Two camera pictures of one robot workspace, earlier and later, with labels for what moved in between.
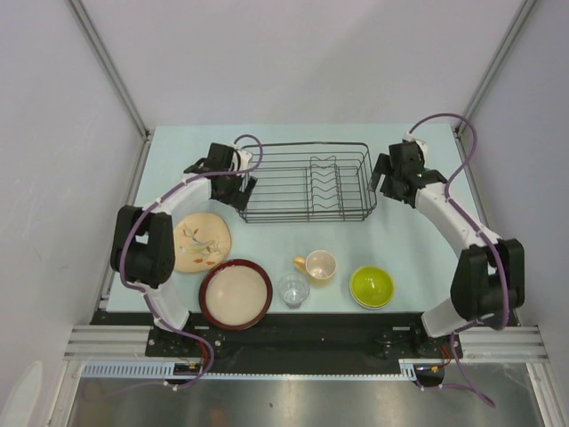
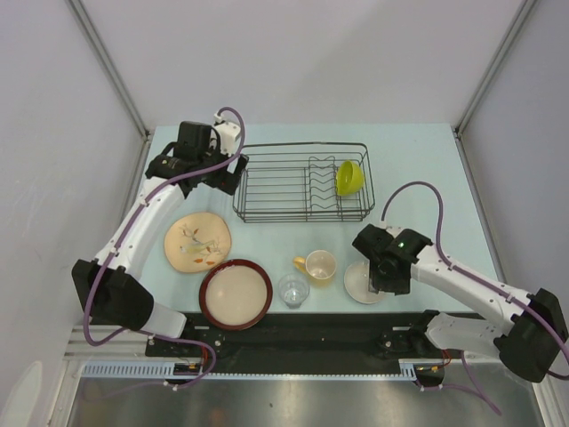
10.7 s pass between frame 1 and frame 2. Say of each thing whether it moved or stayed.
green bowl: moved
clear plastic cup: stayed
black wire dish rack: stayed
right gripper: moved
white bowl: moved
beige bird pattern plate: stayed
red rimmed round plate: stayed
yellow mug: stayed
